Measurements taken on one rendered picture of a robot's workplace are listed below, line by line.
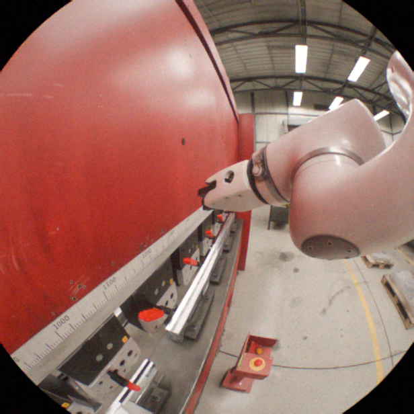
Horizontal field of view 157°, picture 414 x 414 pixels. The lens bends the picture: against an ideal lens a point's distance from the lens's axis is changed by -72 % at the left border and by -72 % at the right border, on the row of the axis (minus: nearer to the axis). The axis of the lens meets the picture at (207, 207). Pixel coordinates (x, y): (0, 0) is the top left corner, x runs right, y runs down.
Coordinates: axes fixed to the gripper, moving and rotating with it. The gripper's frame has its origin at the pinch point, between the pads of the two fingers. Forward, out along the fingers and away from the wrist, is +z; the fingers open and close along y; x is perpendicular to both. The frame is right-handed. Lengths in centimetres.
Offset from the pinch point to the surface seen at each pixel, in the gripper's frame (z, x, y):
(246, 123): 68, 135, 98
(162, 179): 1.7, 3.9, -10.7
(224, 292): 42, -38, 36
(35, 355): -12.6, -24.5, -30.5
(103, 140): -9.3, 3.1, -22.1
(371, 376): -75, -162, 137
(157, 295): 7.1, -21.7, -9.6
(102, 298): -4.2, -18.0, -20.7
